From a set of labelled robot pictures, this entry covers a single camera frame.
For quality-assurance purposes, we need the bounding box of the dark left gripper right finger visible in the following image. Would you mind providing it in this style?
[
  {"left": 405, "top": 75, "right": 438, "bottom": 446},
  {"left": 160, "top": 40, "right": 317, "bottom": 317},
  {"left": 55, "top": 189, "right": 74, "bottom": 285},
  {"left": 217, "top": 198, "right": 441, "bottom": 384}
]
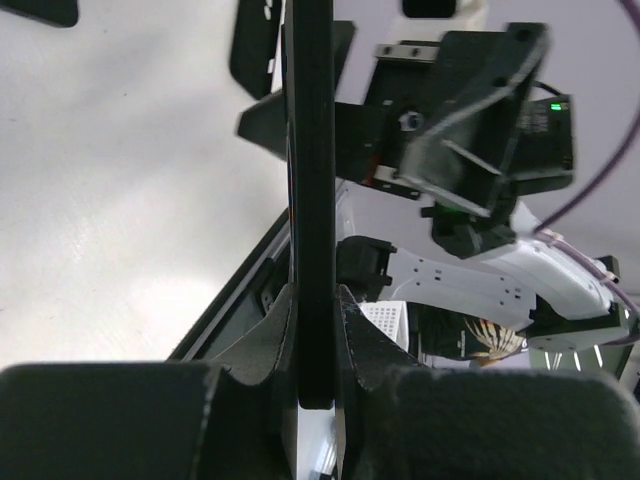
[{"left": 335, "top": 286, "right": 639, "bottom": 479}]

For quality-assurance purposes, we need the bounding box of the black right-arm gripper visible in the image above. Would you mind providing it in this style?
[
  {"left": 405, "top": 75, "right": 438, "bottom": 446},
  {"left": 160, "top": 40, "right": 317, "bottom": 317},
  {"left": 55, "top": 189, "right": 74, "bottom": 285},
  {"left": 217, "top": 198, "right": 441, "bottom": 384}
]
[{"left": 236, "top": 20, "right": 550, "bottom": 217}]

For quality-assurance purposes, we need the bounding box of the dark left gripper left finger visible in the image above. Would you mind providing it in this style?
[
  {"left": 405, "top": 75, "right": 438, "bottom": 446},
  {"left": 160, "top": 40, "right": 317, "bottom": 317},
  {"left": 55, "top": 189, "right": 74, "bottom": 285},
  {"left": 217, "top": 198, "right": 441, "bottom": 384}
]
[{"left": 1, "top": 286, "right": 297, "bottom": 479}]

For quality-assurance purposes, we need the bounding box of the teal-edged smartphone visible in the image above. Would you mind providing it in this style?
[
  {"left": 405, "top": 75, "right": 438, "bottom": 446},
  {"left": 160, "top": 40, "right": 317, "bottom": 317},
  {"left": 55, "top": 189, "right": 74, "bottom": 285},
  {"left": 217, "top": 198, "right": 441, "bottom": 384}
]
[{"left": 283, "top": 0, "right": 336, "bottom": 410}]

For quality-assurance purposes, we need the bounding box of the black smartphone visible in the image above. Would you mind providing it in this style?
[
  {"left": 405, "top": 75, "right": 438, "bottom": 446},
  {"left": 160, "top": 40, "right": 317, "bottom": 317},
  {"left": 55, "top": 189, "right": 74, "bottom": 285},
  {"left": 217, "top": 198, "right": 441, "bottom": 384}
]
[{"left": 228, "top": 0, "right": 285, "bottom": 100}]

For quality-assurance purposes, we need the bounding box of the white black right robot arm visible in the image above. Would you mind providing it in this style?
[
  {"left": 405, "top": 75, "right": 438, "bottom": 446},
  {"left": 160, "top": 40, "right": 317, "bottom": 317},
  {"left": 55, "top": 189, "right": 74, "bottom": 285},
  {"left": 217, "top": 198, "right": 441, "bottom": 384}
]
[{"left": 282, "top": 19, "right": 639, "bottom": 479}]

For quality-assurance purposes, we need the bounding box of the person in background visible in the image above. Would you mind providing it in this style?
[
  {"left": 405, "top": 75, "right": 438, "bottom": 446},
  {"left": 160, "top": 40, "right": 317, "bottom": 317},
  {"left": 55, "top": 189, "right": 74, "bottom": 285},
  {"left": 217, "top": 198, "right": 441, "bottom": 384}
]
[{"left": 412, "top": 304, "right": 528, "bottom": 368}]

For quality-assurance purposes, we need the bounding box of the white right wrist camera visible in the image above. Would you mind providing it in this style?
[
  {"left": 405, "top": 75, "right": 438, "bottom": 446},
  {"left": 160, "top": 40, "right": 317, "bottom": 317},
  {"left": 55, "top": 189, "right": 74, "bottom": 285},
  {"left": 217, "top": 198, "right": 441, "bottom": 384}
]
[{"left": 385, "top": 0, "right": 489, "bottom": 43}]

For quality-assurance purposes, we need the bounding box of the black table edge rail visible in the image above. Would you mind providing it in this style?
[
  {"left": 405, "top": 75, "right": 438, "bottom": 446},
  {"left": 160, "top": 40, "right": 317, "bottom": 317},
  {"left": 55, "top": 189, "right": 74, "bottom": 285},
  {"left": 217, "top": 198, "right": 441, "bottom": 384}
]
[{"left": 169, "top": 212, "right": 290, "bottom": 361}]

